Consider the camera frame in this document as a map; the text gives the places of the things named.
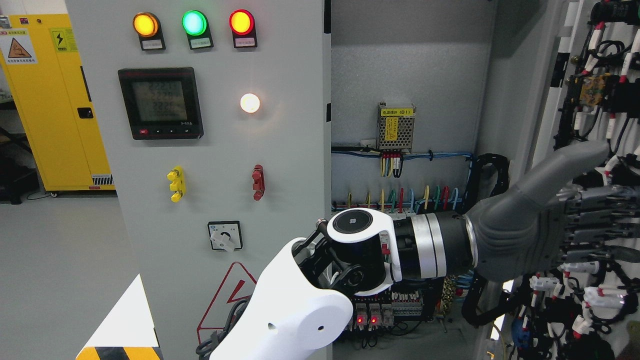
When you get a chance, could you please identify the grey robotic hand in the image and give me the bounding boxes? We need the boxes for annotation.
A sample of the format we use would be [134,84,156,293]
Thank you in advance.
[465,141,639,282]

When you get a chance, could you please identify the grey cabinet door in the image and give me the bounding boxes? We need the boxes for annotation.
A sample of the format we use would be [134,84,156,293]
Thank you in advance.
[462,0,639,360]
[66,0,330,360]

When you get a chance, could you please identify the metal mesh power supply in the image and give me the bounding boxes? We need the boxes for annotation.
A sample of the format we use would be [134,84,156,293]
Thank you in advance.
[376,101,416,153]

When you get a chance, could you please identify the lower relay terminal row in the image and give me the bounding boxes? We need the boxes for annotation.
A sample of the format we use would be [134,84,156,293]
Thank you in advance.
[343,290,424,332]

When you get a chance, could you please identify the red electric warning sticker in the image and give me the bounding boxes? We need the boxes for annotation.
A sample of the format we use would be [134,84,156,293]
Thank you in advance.
[196,261,258,342]

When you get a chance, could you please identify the white glowing indicator lamp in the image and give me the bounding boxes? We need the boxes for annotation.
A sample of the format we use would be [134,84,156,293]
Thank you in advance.
[239,93,261,114]

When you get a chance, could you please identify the red indicator lamp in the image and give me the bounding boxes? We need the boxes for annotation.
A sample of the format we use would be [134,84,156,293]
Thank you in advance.
[228,9,258,49]

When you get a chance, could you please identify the black digital power meter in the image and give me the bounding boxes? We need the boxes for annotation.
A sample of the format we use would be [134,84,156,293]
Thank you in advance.
[118,66,204,141]

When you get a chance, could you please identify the green indicator lamp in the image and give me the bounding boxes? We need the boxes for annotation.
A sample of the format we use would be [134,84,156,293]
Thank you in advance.
[182,9,214,50]

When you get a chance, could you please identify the amber indicator lamp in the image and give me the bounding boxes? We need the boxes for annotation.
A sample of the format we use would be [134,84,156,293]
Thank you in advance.
[132,12,166,51]

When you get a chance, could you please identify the yellow safety storage cabinet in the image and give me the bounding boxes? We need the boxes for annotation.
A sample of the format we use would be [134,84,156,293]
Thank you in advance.
[1,14,115,193]

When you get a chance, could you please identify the right black cable conduit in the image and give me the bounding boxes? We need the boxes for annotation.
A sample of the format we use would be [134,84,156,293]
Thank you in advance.
[461,153,512,327]

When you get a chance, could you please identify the red terminal post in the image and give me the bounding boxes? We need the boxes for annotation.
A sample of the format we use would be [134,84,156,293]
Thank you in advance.
[251,164,266,201]

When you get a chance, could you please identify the white rotary selector switch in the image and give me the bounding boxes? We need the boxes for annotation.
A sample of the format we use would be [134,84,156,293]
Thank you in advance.
[207,220,243,252]

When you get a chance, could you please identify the yellow terminal post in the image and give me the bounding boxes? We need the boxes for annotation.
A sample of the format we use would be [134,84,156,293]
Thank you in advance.
[166,165,186,203]

